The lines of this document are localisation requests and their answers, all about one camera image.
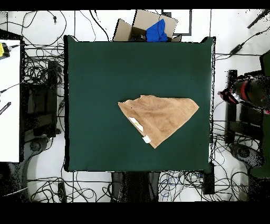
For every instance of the blue cloth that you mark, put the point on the blue cloth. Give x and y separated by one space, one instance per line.
157 31

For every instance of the black upright post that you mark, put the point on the black upright post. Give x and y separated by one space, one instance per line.
231 118

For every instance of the brown cardboard box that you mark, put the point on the brown cardboard box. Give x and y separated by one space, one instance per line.
143 21

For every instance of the tan terry towel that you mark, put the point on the tan terry towel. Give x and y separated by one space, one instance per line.
156 118

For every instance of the dark green table cloth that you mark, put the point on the dark green table cloth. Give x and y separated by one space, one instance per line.
95 84

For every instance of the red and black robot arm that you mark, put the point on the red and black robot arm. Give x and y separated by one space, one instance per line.
253 93

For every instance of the black square frame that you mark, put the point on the black square frame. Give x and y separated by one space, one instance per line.
190 23

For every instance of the white desk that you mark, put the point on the white desk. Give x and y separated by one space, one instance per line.
9 105

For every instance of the black power adapter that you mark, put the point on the black power adapter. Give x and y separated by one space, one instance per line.
236 49

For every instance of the black slanted bar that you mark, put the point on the black slanted bar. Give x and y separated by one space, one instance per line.
258 19

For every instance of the black round base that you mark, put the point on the black round base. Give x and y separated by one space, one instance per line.
244 153

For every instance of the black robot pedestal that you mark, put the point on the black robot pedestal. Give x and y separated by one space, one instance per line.
135 186

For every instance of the yellow and black tool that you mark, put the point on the yellow and black tool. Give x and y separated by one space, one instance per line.
1 49

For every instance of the black computer tower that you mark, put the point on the black computer tower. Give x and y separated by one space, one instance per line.
40 99

